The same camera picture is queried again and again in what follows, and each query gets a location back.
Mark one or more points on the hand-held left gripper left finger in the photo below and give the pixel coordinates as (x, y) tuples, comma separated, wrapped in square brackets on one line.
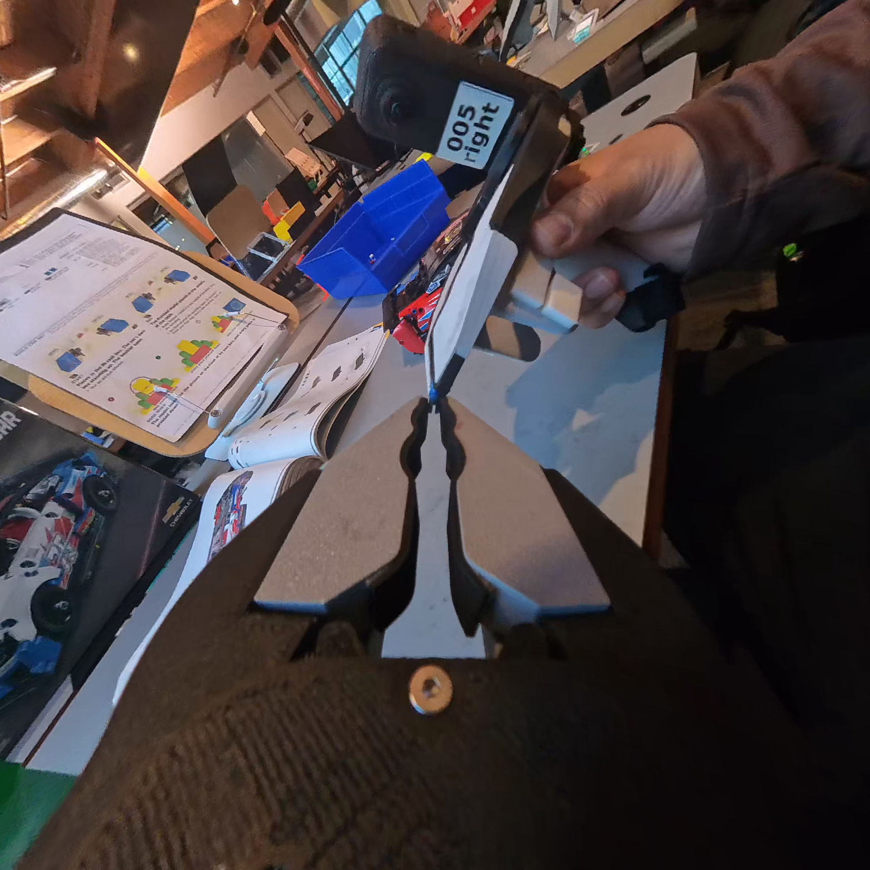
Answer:
[(347, 530)]

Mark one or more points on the red toy car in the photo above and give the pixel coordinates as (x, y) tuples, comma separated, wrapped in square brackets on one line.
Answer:
[(411, 319)]

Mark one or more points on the person's right hand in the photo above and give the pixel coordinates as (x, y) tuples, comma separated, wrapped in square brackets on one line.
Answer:
[(646, 197)]

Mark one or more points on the background workbench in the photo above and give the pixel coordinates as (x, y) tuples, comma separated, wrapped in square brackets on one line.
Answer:
[(611, 40)]

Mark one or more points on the person's right forearm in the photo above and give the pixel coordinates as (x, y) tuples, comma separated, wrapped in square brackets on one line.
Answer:
[(781, 122)]

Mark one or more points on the blue toy pin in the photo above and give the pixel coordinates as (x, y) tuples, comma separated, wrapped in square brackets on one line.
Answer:
[(432, 397)]

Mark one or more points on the open instruction book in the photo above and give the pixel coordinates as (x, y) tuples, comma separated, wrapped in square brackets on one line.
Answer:
[(306, 407)]

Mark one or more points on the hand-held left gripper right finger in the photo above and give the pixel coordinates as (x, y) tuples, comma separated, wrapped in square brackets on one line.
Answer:
[(523, 537)]

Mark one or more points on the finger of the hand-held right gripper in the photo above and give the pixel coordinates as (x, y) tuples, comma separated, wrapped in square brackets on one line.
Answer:
[(476, 272)]

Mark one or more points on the wooden board with instruction sheet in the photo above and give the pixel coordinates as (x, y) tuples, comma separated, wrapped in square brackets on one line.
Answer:
[(102, 326)]

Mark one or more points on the white desk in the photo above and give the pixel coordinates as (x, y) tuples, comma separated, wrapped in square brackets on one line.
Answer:
[(578, 435)]

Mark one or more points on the blue plastic bin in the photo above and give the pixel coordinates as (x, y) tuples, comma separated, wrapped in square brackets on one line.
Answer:
[(381, 231)]

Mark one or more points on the grey panel with oval hole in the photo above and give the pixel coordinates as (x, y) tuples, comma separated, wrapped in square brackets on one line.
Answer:
[(666, 88)]

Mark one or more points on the black toy car box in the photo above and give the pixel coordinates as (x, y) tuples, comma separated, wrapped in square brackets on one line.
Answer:
[(135, 516)]

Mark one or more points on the wooden shelf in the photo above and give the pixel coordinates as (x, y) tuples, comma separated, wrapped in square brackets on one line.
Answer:
[(68, 82)]

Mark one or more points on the green box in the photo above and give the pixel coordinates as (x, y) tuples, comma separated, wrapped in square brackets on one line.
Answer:
[(27, 816)]

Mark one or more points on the white stand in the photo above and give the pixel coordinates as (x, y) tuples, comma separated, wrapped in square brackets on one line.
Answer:
[(265, 394)]

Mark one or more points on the yellow block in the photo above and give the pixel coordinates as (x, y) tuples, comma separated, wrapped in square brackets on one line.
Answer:
[(289, 217)]

